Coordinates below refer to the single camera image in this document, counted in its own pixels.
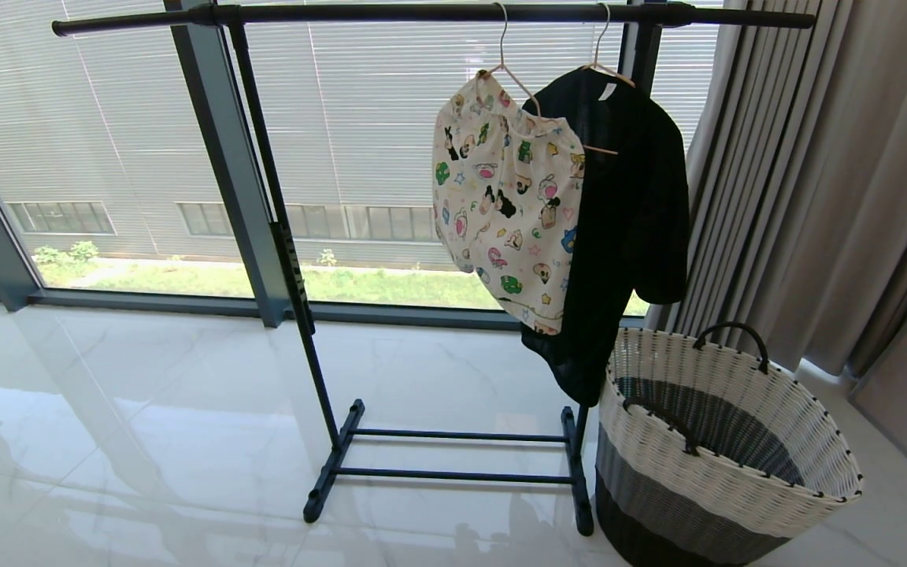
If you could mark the cream printed garment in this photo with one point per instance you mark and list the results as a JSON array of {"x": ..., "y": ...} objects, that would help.
[{"x": 509, "y": 197}]

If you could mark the black garment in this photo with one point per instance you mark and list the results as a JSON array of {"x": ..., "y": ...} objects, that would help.
[{"x": 634, "y": 220}]

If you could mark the pink clothes hanger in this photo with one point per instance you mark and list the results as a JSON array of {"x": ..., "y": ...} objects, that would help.
[
  {"x": 598, "y": 39},
  {"x": 504, "y": 47}
]

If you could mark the black clothes rack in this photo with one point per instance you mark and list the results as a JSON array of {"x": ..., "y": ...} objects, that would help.
[{"x": 422, "y": 13}]

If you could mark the white laundry basket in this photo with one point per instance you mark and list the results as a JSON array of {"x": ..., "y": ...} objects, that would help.
[{"x": 737, "y": 480}]

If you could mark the beige curtain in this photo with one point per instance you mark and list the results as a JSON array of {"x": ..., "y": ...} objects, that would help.
[{"x": 816, "y": 157}]

